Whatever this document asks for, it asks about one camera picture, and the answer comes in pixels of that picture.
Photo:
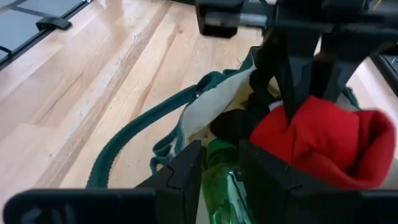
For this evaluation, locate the green spray bottle white trigger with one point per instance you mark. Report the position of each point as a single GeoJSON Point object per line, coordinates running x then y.
{"type": "Point", "coordinates": [224, 186]}

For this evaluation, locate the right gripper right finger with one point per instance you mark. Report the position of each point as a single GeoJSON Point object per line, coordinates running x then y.
{"type": "Point", "coordinates": [280, 199]}

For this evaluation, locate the cream and green gardening bag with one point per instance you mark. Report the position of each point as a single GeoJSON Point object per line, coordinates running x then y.
{"type": "Point", "coordinates": [211, 105]}

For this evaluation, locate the red and black gardening glove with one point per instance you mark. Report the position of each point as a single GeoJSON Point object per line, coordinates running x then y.
{"type": "Point", "coordinates": [326, 140]}

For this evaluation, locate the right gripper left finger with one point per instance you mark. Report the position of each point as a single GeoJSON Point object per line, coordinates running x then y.
{"type": "Point", "coordinates": [174, 196]}

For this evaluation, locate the black frame clip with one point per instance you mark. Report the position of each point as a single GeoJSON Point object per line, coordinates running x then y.
{"type": "Point", "coordinates": [54, 23]}

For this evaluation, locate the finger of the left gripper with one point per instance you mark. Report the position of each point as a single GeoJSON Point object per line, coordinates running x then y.
{"type": "Point", "coordinates": [332, 68]}
{"type": "Point", "coordinates": [281, 71]}

